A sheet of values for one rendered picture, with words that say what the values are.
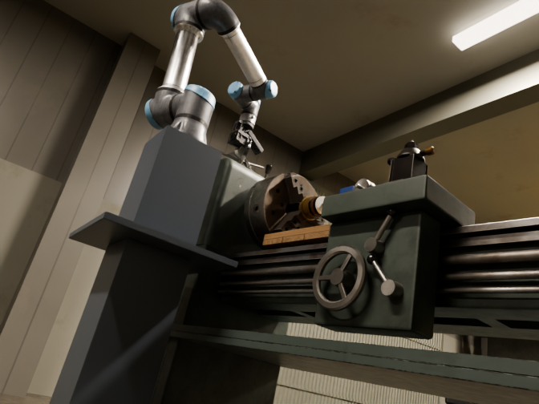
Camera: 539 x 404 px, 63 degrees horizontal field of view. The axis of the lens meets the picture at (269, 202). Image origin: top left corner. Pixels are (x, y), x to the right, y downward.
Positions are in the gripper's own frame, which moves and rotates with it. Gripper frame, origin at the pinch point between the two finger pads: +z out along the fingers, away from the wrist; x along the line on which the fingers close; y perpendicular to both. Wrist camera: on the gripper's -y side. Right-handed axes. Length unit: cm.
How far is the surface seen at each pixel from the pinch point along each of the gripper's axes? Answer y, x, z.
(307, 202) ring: -8.0, 41.1, 22.2
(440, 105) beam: -194, -23, -165
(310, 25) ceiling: -68, -65, -180
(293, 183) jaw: -5.2, 33.9, 14.4
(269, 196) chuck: 1.2, 29.9, 22.0
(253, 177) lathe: 0.6, 14.3, 10.0
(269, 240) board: 6, 41, 42
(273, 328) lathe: -27, 15, 65
